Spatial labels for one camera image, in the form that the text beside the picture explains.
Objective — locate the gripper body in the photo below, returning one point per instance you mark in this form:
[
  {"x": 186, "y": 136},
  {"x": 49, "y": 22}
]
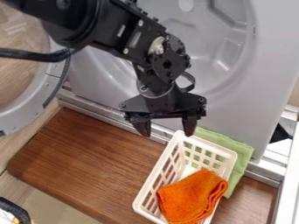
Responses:
[{"x": 163, "y": 103}]

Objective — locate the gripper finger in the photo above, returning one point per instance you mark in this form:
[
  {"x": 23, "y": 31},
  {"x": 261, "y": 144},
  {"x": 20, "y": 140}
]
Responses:
[
  {"x": 142, "y": 127},
  {"x": 190, "y": 125}
]

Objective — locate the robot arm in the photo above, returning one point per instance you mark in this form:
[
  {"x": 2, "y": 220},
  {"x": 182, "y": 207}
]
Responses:
[{"x": 101, "y": 26}]

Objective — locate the green cloth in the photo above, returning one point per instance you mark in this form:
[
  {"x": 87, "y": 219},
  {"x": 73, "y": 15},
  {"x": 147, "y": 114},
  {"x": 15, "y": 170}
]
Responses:
[{"x": 233, "y": 154}]

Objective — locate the washing machine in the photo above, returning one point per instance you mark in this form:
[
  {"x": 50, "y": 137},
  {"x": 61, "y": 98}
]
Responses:
[{"x": 218, "y": 67}]

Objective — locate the orange cloth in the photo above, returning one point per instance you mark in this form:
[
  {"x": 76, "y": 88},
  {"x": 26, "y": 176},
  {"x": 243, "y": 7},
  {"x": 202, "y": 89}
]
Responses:
[{"x": 190, "y": 197}]

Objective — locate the white basket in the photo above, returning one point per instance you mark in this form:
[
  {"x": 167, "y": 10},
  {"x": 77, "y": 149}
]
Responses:
[{"x": 187, "y": 163}]

